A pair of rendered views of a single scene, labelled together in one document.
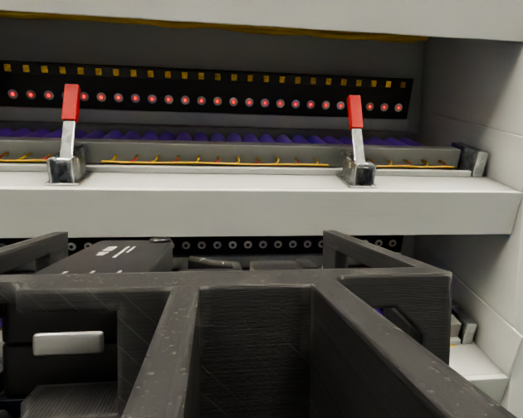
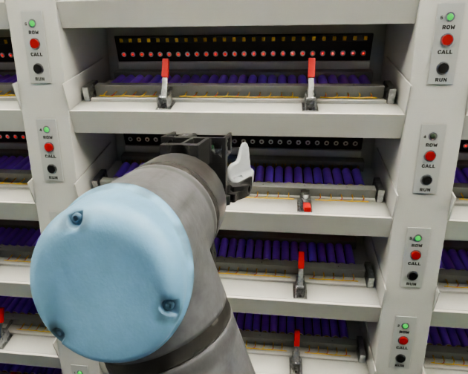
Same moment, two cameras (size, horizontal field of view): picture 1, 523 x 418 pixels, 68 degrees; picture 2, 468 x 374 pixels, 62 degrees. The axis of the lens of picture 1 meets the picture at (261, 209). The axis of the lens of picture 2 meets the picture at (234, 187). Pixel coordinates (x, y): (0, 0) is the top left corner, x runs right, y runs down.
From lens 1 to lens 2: 37 cm
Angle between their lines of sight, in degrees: 18
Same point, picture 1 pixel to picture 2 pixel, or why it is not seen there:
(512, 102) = (408, 59)
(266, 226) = (258, 130)
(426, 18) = (349, 15)
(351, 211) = (303, 124)
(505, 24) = (400, 14)
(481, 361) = (382, 210)
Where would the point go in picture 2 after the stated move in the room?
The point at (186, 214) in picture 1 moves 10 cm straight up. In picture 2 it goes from (218, 124) to (218, 67)
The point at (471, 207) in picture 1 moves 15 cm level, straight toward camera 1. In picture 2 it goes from (374, 122) to (330, 132)
